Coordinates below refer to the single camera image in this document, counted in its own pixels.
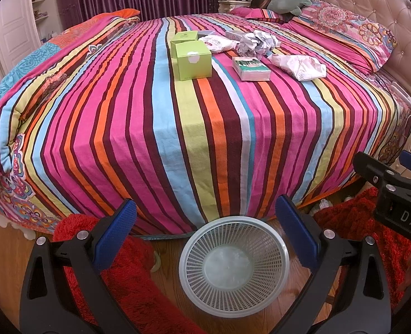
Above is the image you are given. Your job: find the green forest tissue pack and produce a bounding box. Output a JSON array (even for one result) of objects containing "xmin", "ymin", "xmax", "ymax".
[{"xmin": 233, "ymin": 57, "xmax": 271, "ymax": 82}]

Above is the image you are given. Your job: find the white paper ball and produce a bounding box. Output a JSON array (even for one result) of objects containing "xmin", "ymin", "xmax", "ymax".
[{"xmin": 236, "ymin": 30, "xmax": 281, "ymax": 60}]

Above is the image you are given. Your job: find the white small carton box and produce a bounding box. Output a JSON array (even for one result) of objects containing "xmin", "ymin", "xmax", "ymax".
[{"xmin": 225, "ymin": 30, "xmax": 245, "ymax": 41}]

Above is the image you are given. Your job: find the white plastic bag wrapper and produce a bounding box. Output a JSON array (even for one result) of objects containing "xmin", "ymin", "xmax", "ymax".
[{"xmin": 199, "ymin": 35, "xmax": 238, "ymax": 53}]

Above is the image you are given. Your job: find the green cardboard box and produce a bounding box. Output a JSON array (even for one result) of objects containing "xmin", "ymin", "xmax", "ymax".
[
  {"xmin": 171, "ymin": 30, "xmax": 198, "ymax": 59},
  {"xmin": 175, "ymin": 40, "xmax": 212, "ymax": 81}
]

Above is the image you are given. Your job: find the red shaggy rug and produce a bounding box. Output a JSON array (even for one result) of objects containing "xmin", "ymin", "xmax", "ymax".
[{"xmin": 53, "ymin": 214, "xmax": 205, "ymax": 334}]

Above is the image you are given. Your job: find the white plastic mesh wastebasket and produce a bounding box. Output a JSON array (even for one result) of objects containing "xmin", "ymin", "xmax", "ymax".
[{"xmin": 178, "ymin": 216, "xmax": 290, "ymax": 318}]

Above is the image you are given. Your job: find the floral pink pillow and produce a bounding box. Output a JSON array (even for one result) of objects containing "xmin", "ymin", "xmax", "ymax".
[{"xmin": 282, "ymin": 0, "xmax": 397, "ymax": 75}]

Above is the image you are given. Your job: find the colourful striped bedspread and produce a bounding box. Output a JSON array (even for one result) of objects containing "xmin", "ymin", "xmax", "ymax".
[{"xmin": 0, "ymin": 12, "xmax": 411, "ymax": 234}]

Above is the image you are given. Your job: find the striped small pillow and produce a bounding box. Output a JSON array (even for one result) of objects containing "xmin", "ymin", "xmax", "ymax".
[{"xmin": 230, "ymin": 7, "xmax": 293, "ymax": 24}]

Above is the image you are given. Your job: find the cream bedside table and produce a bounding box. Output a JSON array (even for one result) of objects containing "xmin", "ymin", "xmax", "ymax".
[{"xmin": 218, "ymin": 0, "xmax": 251, "ymax": 14}]

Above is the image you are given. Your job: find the white cabinet with shelves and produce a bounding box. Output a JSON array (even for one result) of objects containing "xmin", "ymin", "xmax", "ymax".
[{"xmin": 0, "ymin": 0, "xmax": 63, "ymax": 82}]

